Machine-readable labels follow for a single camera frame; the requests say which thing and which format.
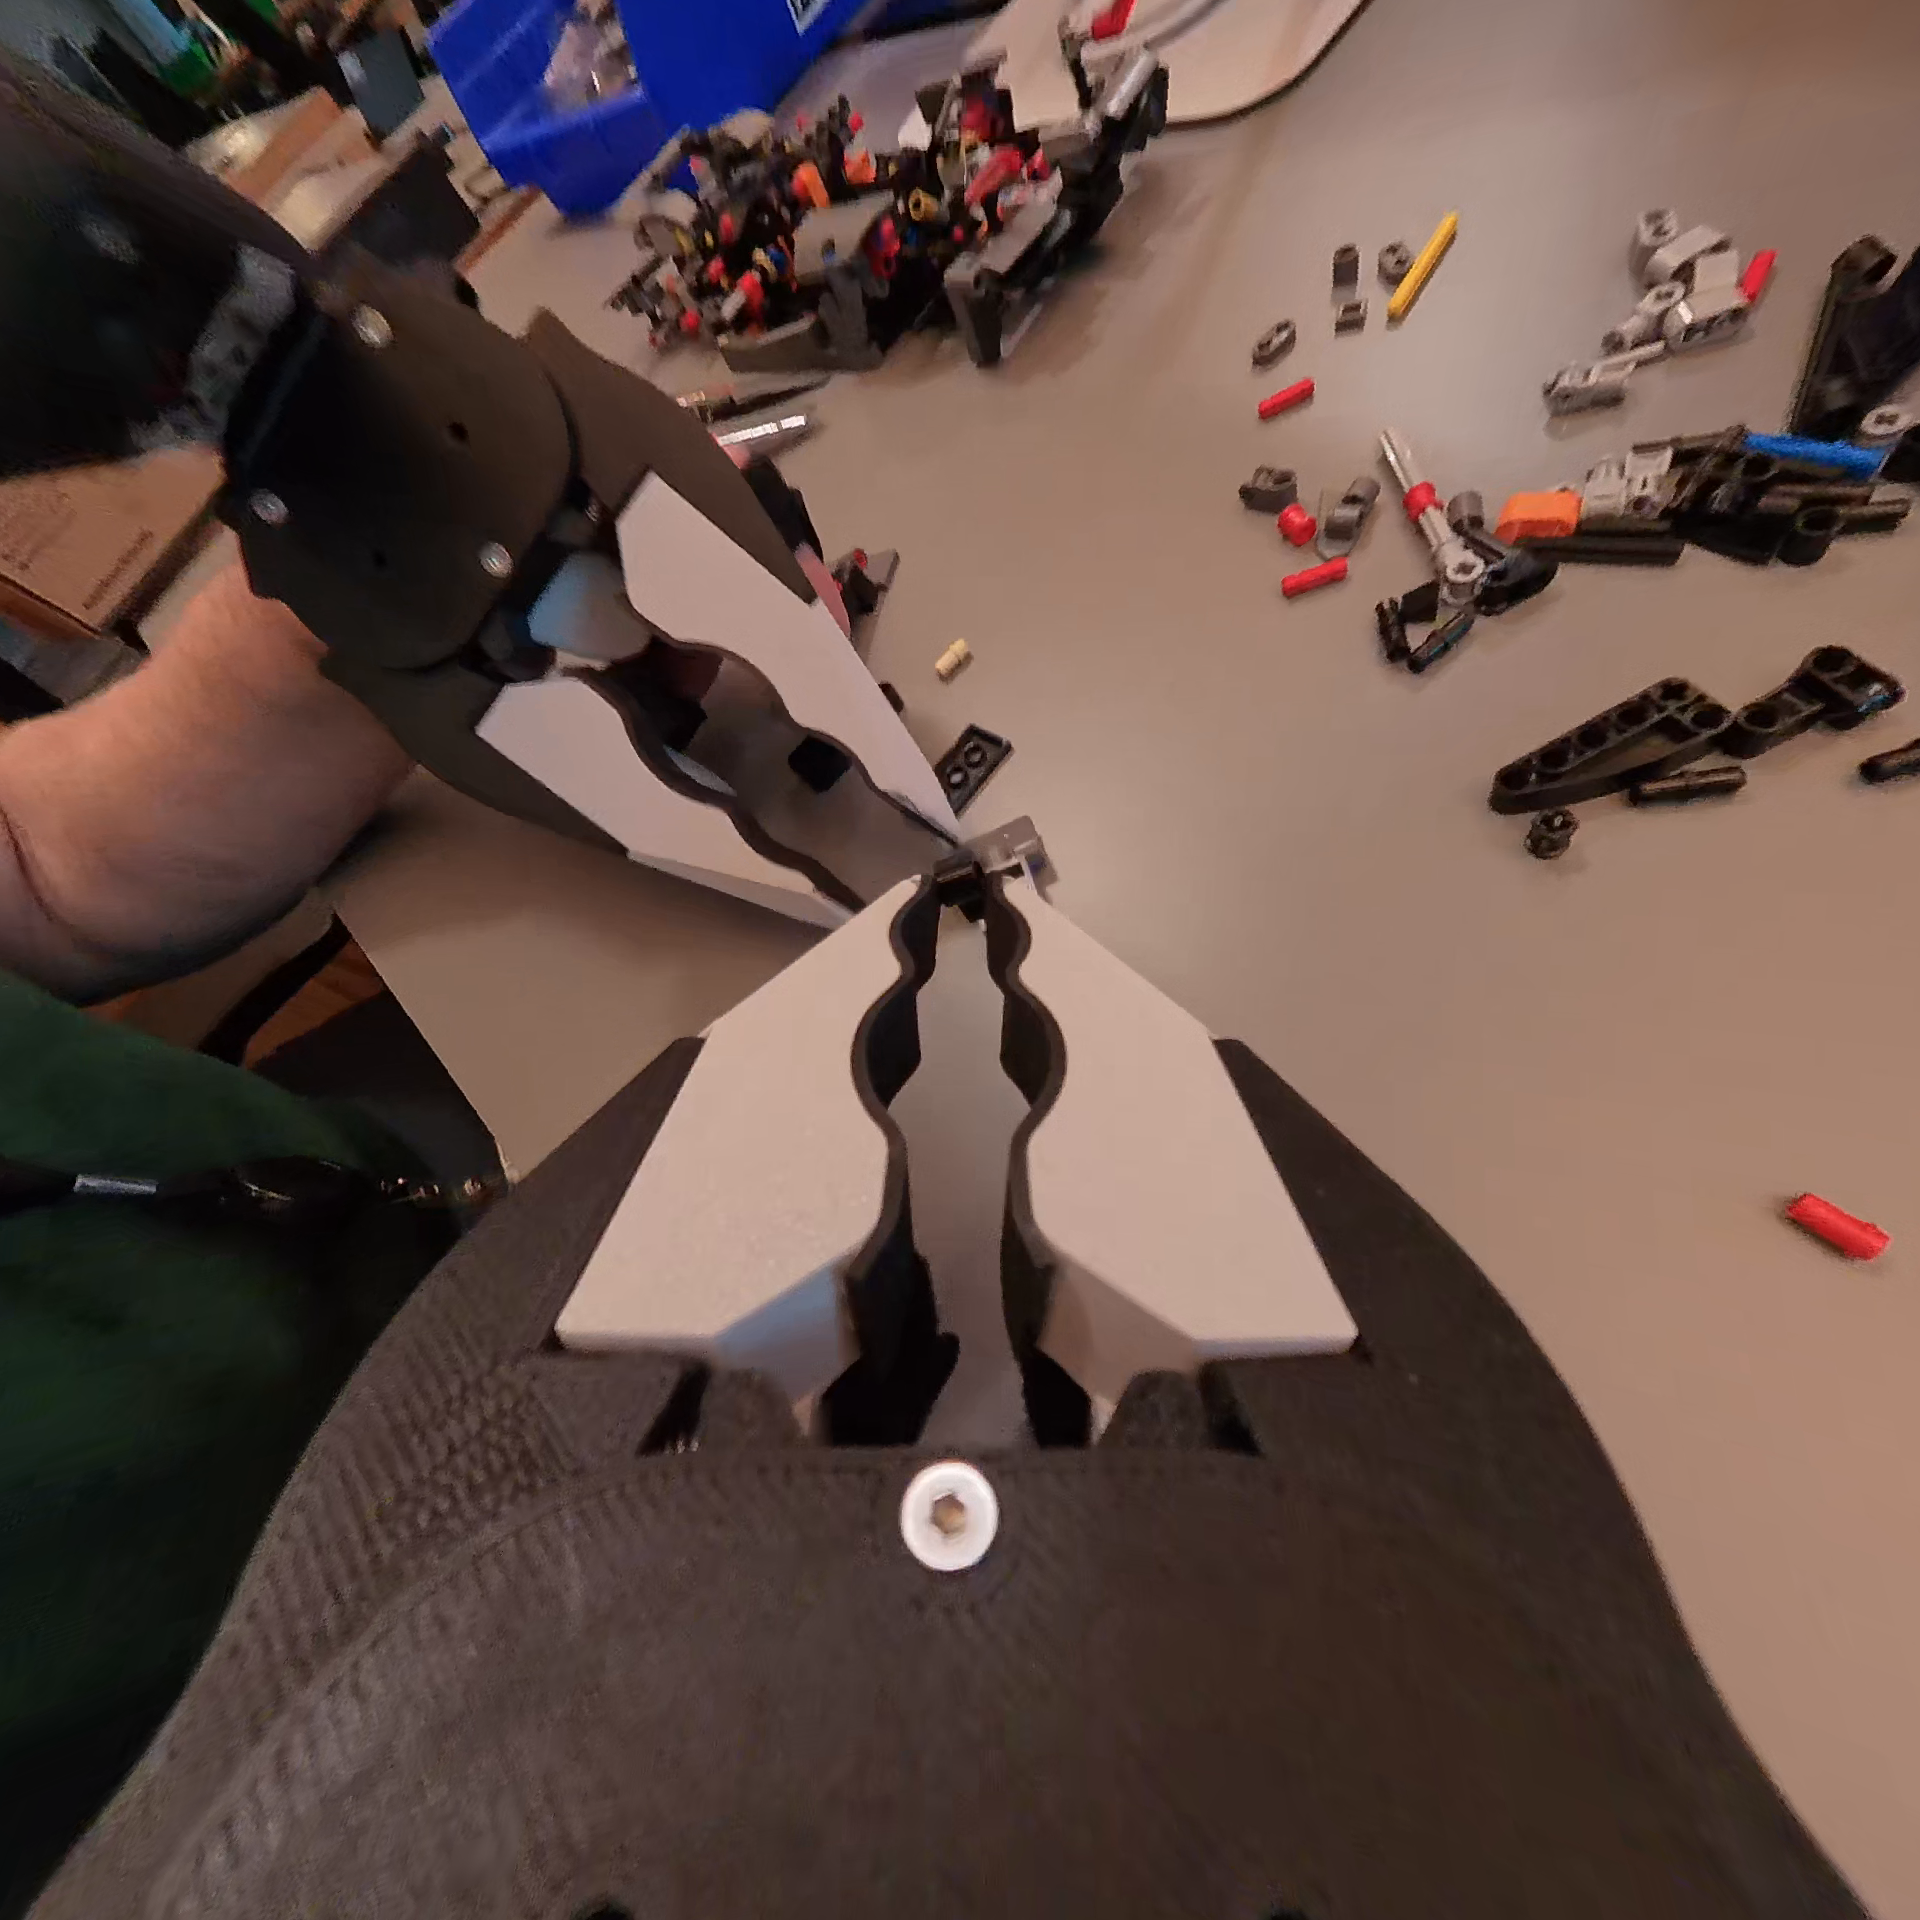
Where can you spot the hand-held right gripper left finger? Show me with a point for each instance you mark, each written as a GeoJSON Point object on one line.
{"type": "Point", "coordinates": [735, 1184]}

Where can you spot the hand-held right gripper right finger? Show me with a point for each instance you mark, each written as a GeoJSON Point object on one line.
{"type": "Point", "coordinates": [1170, 1184]}

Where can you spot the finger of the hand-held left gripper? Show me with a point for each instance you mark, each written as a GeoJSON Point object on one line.
{"type": "Point", "coordinates": [735, 600]}
{"type": "Point", "coordinates": [600, 764]}

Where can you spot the grey lego block assembly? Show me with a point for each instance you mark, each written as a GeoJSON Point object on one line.
{"type": "Point", "coordinates": [1021, 848]}

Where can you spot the person's left forearm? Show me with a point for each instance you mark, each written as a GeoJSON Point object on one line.
{"type": "Point", "coordinates": [166, 809]}

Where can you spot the grey pointed lego panel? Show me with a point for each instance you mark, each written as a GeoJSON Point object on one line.
{"type": "Point", "coordinates": [774, 434]}
{"type": "Point", "coordinates": [751, 399]}

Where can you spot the black lego plate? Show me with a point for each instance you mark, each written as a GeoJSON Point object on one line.
{"type": "Point", "coordinates": [973, 768]}

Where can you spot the partly built lego car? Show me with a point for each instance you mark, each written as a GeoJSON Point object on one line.
{"type": "Point", "coordinates": [901, 224]}

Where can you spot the red lego pin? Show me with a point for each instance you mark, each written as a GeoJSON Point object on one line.
{"type": "Point", "coordinates": [1315, 578]}
{"type": "Point", "coordinates": [1286, 399]}

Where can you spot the cluster of black lego beams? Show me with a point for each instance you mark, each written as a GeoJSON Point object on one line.
{"type": "Point", "coordinates": [1622, 743]}

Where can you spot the small red lego piece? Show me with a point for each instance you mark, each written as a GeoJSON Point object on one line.
{"type": "Point", "coordinates": [1838, 1226]}

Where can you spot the long grey lego axle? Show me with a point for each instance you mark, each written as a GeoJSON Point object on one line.
{"type": "Point", "coordinates": [1434, 518]}

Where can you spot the orange lego piece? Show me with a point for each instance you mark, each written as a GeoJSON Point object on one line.
{"type": "Point", "coordinates": [1538, 518]}

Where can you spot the yellow lego axle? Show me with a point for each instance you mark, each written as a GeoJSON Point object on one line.
{"type": "Point", "coordinates": [1424, 265]}

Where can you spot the pile of black lego pieces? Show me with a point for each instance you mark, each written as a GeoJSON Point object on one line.
{"type": "Point", "coordinates": [1725, 510]}

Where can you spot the blue lego beam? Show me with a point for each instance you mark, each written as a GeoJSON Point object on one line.
{"type": "Point", "coordinates": [1816, 455]}

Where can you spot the black case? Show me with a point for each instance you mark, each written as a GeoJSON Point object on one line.
{"type": "Point", "coordinates": [406, 201]}

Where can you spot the cardboard box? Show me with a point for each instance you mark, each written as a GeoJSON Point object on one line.
{"type": "Point", "coordinates": [90, 557]}

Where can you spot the blue plastic bin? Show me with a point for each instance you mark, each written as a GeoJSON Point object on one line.
{"type": "Point", "coordinates": [600, 105]}

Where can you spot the cluster of dark grey connectors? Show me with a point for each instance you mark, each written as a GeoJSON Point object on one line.
{"type": "Point", "coordinates": [1343, 518]}

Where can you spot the person's green shirt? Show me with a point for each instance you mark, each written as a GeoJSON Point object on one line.
{"type": "Point", "coordinates": [120, 1425]}

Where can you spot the white book stand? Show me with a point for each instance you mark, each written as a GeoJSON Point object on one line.
{"type": "Point", "coordinates": [1201, 61]}

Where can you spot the cluster of light grey connectors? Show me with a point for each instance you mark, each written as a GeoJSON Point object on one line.
{"type": "Point", "coordinates": [1664, 317]}

